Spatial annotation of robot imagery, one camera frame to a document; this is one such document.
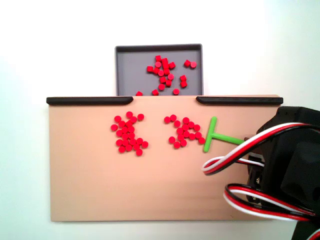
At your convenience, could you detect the black edge rail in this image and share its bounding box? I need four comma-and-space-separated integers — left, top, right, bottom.
46, 96, 134, 106
195, 96, 284, 106

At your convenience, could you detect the white red black servo cable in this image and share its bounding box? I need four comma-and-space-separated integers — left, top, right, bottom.
223, 183, 320, 223
201, 122, 320, 176

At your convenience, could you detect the green T-shaped pusher tool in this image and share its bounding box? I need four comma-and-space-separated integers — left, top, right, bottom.
202, 116, 251, 153

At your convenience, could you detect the grey shallow tray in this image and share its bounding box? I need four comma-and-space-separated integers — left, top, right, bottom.
114, 43, 205, 97

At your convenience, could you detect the tan flat board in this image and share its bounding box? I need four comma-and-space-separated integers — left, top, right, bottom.
46, 94, 284, 223

